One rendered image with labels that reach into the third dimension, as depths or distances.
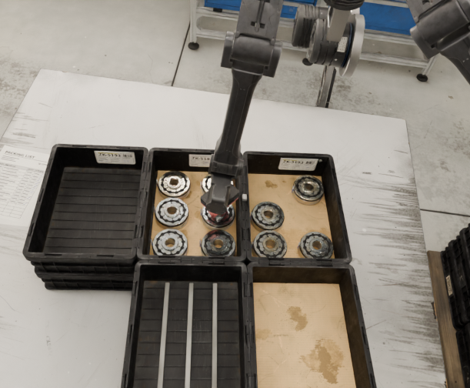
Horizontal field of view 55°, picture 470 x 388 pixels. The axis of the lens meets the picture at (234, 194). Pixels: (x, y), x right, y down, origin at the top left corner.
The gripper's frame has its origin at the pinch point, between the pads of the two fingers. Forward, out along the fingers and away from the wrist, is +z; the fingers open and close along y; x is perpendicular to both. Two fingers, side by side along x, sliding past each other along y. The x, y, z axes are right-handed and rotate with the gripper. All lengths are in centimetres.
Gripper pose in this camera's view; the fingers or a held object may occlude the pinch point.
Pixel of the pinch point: (218, 210)
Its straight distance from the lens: 138.4
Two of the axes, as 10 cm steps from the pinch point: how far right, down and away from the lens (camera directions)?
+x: -7.0, -6.3, 3.4
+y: 7.1, -5.6, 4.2
